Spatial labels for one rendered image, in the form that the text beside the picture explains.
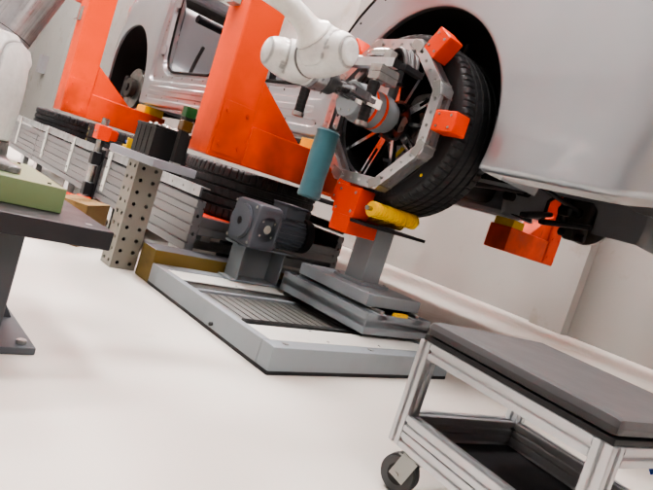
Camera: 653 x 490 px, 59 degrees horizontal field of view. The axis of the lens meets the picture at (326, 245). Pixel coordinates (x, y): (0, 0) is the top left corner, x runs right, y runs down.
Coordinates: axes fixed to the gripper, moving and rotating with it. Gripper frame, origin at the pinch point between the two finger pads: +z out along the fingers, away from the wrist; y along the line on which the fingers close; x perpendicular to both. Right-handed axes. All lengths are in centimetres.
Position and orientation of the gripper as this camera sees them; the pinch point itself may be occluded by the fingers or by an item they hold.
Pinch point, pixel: (368, 101)
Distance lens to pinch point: 187.2
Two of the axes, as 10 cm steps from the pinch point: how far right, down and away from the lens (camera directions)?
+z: 7.2, 1.7, 6.8
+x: 3.0, -9.5, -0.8
